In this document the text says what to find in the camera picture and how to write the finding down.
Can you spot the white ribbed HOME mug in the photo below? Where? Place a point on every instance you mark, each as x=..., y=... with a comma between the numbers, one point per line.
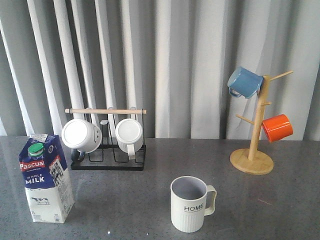
x=190, y=201

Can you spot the Pascual whole milk carton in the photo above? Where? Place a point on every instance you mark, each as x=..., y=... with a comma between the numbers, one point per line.
x=46, y=179

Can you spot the white ribbed hanging mug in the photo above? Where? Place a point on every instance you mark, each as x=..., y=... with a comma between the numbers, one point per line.
x=129, y=135

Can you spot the grey pleated curtain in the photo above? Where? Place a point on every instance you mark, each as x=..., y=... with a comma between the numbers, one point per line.
x=170, y=57

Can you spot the white smiley face mug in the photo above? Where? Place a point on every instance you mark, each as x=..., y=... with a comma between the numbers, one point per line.
x=81, y=135

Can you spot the blue enamel mug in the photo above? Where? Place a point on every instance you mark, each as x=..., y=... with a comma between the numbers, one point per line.
x=243, y=82

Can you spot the wooden mug tree stand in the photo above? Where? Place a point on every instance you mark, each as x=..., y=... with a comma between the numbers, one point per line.
x=251, y=160

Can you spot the orange enamel mug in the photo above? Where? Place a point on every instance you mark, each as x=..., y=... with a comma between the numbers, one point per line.
x=277, y=127

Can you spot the black wire mug rack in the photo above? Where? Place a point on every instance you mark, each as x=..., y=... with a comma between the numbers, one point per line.
x=108, y=156

